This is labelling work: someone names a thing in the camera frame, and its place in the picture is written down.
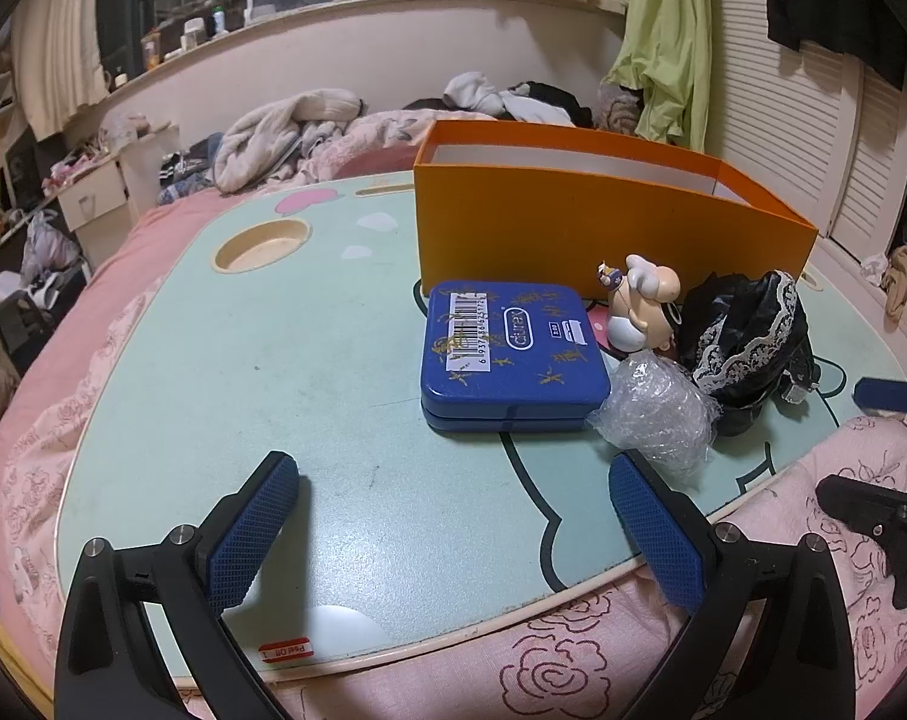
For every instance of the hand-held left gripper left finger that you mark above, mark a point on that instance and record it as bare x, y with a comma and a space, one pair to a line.
251, 540

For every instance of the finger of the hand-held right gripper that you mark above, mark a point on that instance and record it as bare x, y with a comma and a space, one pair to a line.
885, 394
873, 510

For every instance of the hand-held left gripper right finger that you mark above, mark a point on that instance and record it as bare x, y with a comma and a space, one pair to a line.
656, 532

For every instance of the blue metal tin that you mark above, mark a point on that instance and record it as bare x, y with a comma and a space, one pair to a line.
498, 360

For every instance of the orange cardboard box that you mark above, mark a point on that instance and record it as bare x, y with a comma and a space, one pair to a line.
573, 217

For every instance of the mint green desktop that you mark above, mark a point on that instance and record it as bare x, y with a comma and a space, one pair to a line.
273, 360

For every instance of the beige stockings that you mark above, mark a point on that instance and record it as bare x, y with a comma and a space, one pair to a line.
902, 281

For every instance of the clear bubble wrap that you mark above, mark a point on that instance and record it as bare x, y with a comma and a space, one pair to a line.
648, 412

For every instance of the white-haired cartoon figurine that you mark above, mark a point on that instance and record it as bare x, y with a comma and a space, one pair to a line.
641, 300

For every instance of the white louvered wardrobe doors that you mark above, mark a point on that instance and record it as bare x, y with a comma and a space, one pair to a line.
798, 135

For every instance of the grey plastic bag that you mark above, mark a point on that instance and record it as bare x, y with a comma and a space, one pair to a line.
48, 247

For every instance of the white bedside cabinet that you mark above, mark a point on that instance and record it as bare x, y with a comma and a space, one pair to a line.
101, 191

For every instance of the pinkish plush toy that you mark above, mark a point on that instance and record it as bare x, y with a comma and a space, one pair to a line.
618, 109

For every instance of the black hanging clothes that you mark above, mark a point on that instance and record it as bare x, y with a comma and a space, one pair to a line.
836, 0

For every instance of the maroon cushion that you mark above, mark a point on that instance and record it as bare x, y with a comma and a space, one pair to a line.
378, 163

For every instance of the cream fluffy blanket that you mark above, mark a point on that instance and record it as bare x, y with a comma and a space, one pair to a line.
266, 135

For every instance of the green hanging cloth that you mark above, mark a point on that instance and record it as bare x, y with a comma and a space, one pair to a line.
663, 37

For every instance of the pink floral quilt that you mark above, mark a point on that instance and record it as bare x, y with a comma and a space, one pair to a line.
378, 131

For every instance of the black clothing heap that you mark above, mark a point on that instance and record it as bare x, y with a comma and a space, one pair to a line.
551, 105

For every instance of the white clothing heap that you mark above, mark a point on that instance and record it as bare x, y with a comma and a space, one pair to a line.
472, 90

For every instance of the white plastic bottle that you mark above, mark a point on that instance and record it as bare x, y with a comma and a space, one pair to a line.
219, 21

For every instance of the cream side curtain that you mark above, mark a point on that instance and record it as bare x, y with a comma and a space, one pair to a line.
56, 45

